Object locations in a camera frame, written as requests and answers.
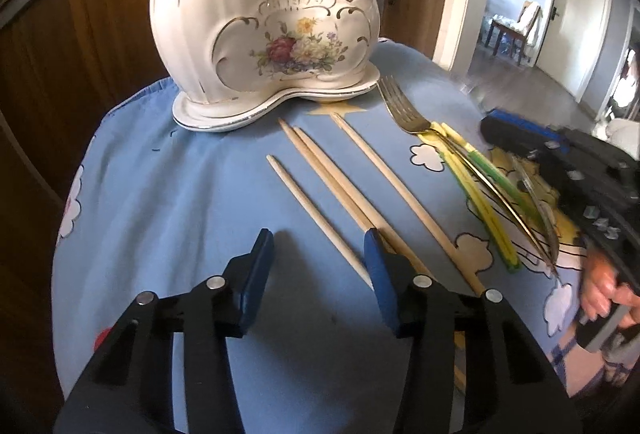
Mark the gold metal fork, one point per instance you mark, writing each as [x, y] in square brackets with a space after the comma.
[400, 106]

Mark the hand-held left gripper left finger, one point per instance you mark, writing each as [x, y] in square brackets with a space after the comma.
[254, 281]

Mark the wooden chopstick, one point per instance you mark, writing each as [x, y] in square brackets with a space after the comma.
[315, 216]
[400, 191]
[320, 174]
[340, 184]

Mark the wooden chair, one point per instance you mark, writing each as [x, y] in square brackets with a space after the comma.
[520, 26]

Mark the yellow green plastic chopstick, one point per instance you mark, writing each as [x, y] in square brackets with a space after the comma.
[487, 219]
[492, 171]

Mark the white ceramic saucer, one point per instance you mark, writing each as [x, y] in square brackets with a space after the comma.
[225, 120]

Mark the person's right hand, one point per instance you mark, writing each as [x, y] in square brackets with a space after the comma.
[597, 286]

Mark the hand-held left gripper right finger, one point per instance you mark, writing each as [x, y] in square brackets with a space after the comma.
[379, 279]

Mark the white room door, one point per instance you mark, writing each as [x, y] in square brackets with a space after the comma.
[575, 14]

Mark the white floral ceramic utensil holder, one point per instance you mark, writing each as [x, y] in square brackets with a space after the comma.
[200, 24]

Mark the blue printed tablecloth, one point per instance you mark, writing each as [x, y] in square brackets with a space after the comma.
[200, 194]

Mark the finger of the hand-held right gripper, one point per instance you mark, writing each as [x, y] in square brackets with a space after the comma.
[530, 128]
[510, 139]

